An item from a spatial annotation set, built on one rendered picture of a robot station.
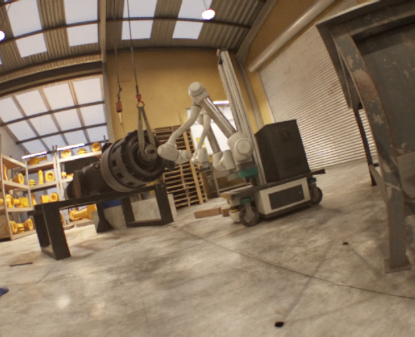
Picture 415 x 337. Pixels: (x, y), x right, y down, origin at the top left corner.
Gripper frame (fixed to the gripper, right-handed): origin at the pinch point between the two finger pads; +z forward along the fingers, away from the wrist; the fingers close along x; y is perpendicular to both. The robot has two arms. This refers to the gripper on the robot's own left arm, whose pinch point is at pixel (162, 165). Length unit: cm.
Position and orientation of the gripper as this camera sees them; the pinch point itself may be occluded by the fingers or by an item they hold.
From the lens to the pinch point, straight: 210.2
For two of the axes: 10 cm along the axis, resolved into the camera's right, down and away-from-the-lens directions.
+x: -6.4, -5.5, -5.3
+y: 2.3, -8.0, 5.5
